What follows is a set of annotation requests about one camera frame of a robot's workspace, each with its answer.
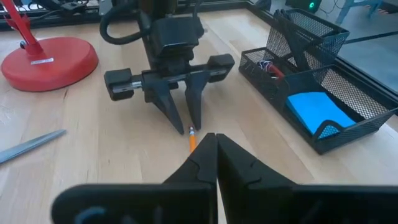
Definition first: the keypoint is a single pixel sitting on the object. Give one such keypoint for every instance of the wooden-top workbench blue legs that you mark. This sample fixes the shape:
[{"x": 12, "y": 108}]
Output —
[{"x": 345, "y": 9}]

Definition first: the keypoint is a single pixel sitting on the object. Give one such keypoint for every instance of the orange pencil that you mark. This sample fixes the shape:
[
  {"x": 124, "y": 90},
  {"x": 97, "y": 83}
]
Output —
[{"x": 192, "y": 141}]

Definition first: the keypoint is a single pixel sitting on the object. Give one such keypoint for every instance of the computer tower green lights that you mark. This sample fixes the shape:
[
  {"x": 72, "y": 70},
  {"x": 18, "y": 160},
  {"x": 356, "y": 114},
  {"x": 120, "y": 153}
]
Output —
[{"x": 298, "y": 3}]

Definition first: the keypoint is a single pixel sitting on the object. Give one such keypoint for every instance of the blue sticky note pad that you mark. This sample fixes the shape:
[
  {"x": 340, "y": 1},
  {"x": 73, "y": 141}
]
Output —
[{"x": 314, "y": 109}]

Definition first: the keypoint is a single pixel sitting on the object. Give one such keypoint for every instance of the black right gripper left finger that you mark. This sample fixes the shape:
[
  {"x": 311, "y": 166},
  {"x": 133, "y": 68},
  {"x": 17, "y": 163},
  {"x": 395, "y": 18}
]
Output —
[{"x": 202, "y": 174}]

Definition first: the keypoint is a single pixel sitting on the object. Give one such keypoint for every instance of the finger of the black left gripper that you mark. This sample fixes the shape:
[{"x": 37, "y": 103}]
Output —
[
  {"x": 163, "y": 99},
  {"x": 196, "y": 99}
]

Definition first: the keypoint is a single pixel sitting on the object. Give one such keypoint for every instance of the black mesh desk organizer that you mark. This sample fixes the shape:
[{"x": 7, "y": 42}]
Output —
[{"x": 357, "y": 102}]

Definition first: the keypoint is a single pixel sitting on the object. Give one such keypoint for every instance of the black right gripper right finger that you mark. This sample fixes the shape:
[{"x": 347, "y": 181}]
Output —
[{"x": 236, "y": 171}]

